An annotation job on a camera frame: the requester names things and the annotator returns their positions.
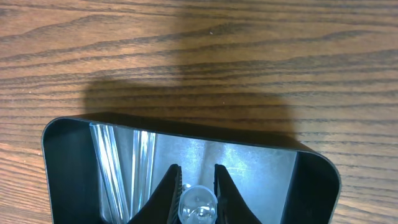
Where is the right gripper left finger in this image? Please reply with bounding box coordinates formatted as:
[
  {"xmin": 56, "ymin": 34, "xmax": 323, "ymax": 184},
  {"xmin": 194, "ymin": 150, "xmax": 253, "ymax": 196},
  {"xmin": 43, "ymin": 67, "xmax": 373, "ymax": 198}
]
[{"xmin": 127, "ymin": 164, "xmax": 183, "ymax": 224}]

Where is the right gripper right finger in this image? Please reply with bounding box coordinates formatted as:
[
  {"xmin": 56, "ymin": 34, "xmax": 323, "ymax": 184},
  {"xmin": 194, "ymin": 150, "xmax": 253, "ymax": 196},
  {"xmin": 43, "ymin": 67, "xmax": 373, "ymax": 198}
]
[{"xmin": 213, "ymin": 164, "xmax": 264, "ymax": 224}]

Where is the clear test tube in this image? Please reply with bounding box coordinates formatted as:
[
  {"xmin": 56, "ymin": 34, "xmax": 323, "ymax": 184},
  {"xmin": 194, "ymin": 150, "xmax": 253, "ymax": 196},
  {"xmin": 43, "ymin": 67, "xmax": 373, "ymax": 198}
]
[
  {"xmin": 129, "ymin": 129, "xmax": 157, "ymax": 218},
  {"xmin": 177, "ymin": 184, "xmax": 218, "ymax": 224},
  {"xmin": 89, "ymin": 122, "xmax": 131, "ymax": 224}
]

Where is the black tray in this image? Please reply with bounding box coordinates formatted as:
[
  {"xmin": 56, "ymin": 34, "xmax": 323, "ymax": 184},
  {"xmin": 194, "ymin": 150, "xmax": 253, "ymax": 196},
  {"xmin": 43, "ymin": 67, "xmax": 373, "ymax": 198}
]
[{"xmin": 41, "ymin": 112, "xmax": 342, "ymax": 224}]

